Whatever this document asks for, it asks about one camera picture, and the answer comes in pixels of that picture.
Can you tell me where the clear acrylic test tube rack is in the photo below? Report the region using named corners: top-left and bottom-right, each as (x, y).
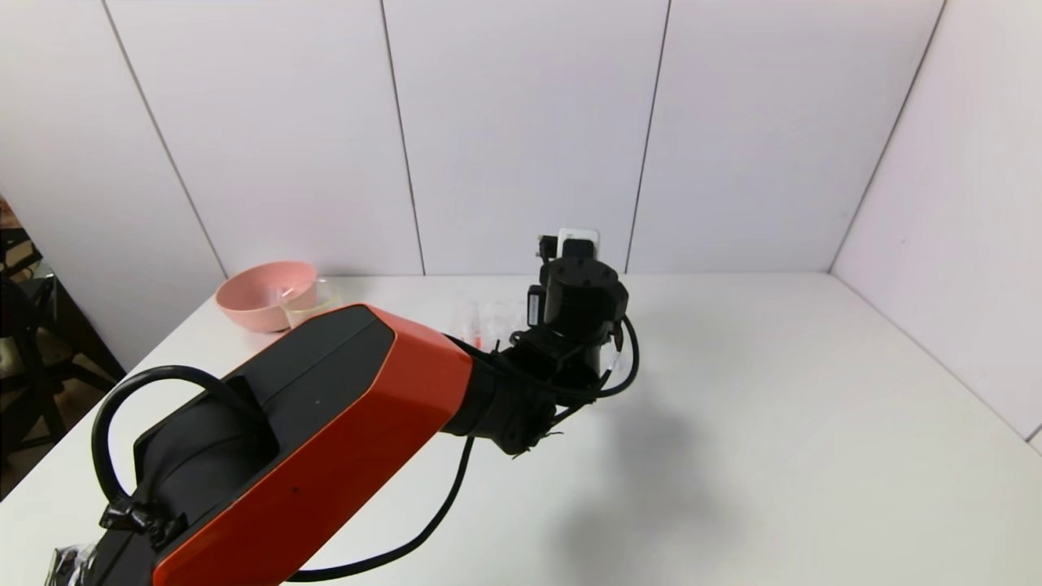
top-left (449, 296), bottom-right (629, 371)

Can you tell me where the clear glass beaker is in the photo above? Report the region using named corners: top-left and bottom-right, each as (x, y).
top-left (280, 278), bottom-right (344, 330)

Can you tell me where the pink plastic bowl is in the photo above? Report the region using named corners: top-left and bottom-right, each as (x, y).
top-left (215, 260), bottom-right (319, 334)

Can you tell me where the dark background furniture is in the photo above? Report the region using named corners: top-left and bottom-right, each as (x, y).
top-left (0, 194), bottom-right (125, 499)

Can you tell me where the black cable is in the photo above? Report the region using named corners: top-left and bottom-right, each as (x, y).
top-left (90, 365), bottom-right (269, 531)
top-left (287, 313), bottom-right (641, 584)

